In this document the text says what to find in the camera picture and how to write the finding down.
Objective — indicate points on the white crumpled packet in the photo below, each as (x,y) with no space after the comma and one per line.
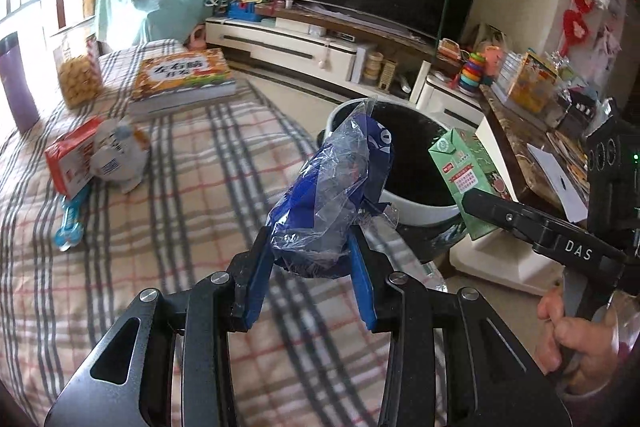
(120,152)

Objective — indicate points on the red and white box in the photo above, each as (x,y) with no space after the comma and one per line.
(70,157)

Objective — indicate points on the blue block toy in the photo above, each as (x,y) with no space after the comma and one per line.
(241,11)

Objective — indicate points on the pink toy kettle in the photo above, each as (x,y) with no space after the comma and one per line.
(196,39)

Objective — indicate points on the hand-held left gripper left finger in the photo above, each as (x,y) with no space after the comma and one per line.
(257,277)

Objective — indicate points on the green drink carton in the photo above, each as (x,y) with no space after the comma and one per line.
(460,162)

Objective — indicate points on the paper shopping bag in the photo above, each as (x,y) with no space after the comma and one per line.
(487,38)

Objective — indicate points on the white paper sheet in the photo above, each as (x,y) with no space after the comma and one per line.
(555,177)

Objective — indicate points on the white hanging spoon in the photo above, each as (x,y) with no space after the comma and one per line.
(324,57)

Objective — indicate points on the clear cookie jar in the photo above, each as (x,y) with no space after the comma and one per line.
(80,74)

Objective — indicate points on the teal furniture cover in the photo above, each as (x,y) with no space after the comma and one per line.
(150,7)

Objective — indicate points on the white low television cabinet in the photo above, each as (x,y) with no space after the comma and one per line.
(280,47)

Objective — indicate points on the blue plastic bag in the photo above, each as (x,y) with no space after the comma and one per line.
(345,187)

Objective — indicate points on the white wall camera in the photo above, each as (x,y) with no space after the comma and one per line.
(607,1)

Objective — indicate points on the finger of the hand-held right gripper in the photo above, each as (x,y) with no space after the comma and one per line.
(500,211)

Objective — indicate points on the brown marbled counter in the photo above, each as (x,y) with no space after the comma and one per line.
(515,152)

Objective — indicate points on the person's right hand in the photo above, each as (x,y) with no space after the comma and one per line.
(565,337)

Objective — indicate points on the purple thermos bottle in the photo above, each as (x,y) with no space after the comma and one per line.
(17,87)

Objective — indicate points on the yellow colourful box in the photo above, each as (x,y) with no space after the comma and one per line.
(532,82)

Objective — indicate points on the orange picture book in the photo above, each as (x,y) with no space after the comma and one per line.
(180,77)

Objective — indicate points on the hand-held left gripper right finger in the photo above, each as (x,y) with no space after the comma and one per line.
(362,287)

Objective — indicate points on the orange toy cash register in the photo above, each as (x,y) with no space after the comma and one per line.
(450,51)

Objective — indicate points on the white bin with black liner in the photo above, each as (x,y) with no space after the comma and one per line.
(425,213)

